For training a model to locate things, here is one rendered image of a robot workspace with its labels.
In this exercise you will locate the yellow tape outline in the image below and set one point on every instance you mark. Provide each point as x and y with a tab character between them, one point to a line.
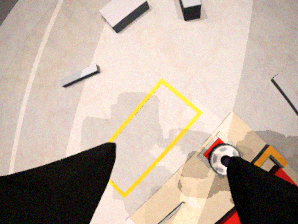
179	137

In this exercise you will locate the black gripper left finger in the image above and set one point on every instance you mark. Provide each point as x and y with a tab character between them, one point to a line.
62	192

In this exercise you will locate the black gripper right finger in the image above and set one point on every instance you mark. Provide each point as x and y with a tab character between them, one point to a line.
259	196

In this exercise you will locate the black tyre with grey wheel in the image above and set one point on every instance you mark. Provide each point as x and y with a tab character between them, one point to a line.
216	154

